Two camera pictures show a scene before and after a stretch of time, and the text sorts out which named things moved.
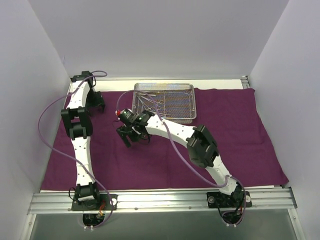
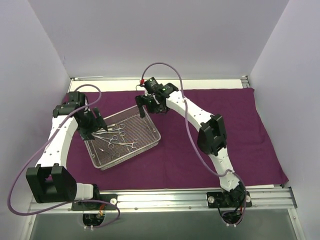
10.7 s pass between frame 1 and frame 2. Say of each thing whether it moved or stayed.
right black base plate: stayed
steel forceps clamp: moved
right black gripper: moved
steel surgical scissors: moved
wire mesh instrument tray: moved
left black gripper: moved
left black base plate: stayed
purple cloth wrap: stayed
